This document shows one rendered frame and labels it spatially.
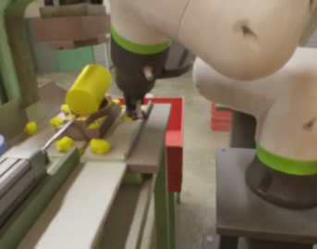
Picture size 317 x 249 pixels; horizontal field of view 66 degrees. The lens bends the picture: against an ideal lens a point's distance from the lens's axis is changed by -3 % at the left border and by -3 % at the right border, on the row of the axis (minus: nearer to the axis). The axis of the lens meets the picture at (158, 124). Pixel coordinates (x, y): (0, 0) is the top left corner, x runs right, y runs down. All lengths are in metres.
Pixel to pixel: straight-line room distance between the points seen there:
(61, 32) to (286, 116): 0.38
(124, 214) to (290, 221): 0.26
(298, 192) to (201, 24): 0.33
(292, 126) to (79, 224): 0.33
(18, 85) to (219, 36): 0.45
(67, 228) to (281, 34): 0.31
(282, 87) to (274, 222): 0.21
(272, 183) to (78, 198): 0.32
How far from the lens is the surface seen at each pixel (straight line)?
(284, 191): 0.48
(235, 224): 0.44
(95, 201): 0.36
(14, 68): 0.59
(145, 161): 0.43
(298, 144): 0.44
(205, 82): 0.50
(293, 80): 0.40
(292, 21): 0.27
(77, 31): 0.46
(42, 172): 0.37
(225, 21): 0.26
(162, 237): 0.92
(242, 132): 1.03
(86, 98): 0.52
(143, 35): 0.33
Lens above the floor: 1.23
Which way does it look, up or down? 24 degrees down
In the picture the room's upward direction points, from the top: 2 degrees counter-clockwise
